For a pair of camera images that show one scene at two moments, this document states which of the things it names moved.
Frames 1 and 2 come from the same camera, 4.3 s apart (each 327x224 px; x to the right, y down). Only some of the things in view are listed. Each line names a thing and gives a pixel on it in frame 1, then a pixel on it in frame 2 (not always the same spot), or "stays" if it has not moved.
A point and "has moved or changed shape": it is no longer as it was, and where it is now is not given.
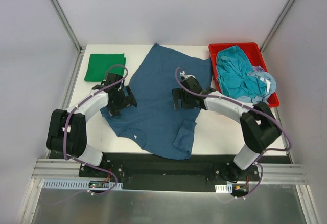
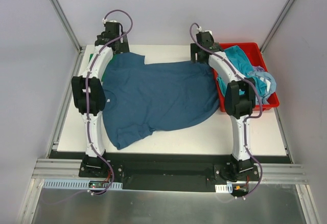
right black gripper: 179,99 to 195,54
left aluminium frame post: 80,49 stays
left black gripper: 128,101 to 122,46
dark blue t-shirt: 166,133 has moved or changed shape
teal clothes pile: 233,65 stays
